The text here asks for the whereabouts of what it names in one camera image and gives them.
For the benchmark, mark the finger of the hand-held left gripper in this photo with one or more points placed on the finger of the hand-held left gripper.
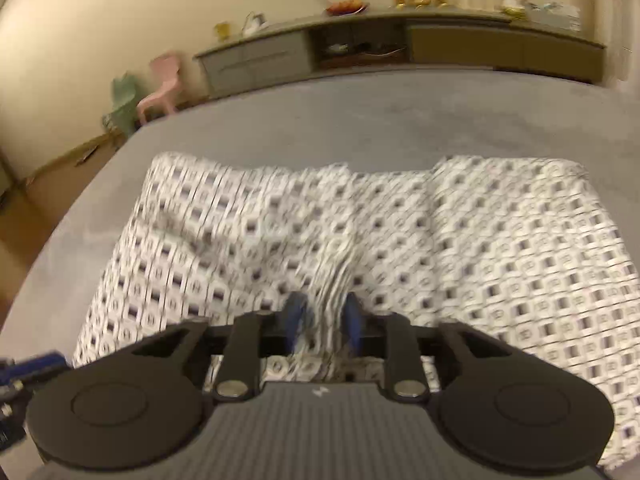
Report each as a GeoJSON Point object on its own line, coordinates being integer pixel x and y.
{"type": "Point", "coordinates": [9, 425]}
{"type": "Point", "coordinates": [35, 367]}

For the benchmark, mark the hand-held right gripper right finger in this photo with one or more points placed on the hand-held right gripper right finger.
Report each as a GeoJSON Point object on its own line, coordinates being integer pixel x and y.
{"type": "Point", "coordinates": [354, 322]}

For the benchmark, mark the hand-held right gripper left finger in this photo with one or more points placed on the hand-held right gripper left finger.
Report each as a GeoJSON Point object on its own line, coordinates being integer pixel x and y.
{"type": "Point", "coordinates": [295, 320]}

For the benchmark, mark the white black patterned garment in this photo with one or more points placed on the white black patterned garment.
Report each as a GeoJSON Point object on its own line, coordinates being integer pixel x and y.
{"type": "Point", "coordinates": [450, 240]}

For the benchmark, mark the pink child chair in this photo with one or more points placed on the pink child chair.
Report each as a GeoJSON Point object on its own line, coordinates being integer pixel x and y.
{"type": "Point", "coordinates": [165, 85]}

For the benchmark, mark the green child chair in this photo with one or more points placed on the green child chair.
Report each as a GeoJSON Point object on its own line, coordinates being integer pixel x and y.
{"type": "Point", "coordinates": [122, 105]}

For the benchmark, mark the long low sideboard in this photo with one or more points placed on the long low sideboard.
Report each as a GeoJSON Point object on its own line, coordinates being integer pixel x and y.
{"type": "Point", "coordinates": [450, 45]}

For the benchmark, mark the small yellow object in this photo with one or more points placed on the small yellow object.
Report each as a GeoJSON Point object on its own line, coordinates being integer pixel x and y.
{"type": "Point", "coordinates": [223, 31]}

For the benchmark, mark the small white appliance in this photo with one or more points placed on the small white appliance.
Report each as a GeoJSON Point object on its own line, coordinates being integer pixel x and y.
{"type": "Point", "coordinates": [256, 22]}

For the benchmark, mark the gold box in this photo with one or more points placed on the gold box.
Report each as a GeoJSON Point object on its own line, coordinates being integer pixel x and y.
{"type": "Point", "coordinates": [512, 11]}

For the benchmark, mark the white box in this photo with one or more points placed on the white box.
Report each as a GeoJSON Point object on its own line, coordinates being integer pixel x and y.
{"type": "Point", "coordinates": [552, 15]}

